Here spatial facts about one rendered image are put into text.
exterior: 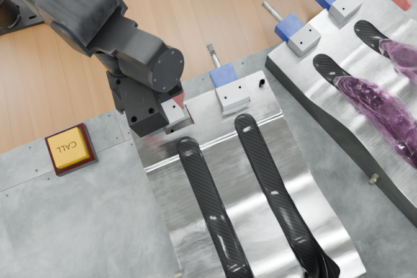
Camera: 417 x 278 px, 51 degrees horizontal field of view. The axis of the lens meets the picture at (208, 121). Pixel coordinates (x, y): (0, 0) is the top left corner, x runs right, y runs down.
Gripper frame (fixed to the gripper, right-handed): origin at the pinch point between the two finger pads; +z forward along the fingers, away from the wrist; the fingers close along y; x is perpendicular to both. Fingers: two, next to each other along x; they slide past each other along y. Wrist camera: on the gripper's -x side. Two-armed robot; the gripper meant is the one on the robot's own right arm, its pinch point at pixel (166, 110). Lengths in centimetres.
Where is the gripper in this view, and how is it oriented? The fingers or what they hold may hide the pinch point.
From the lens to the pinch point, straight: 72.4
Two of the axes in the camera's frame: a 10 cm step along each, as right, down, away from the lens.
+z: 3.1, 4.7, 8.3
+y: 9.0, -4.2, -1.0
